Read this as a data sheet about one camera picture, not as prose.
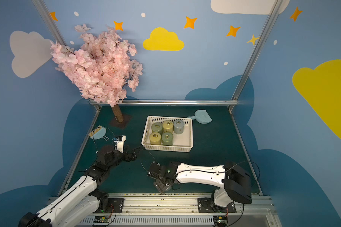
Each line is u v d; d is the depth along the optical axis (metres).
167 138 0.93
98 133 1.04
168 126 0.99
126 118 1.12
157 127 0.98
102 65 0.72
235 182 0.41
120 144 0.72
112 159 0.65
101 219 0.72
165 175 0.56
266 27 0.77
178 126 1.01
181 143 0.99
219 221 0.73
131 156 0.73
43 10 0.70
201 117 1.16
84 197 0.53
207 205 0.75
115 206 0.74
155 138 0.93
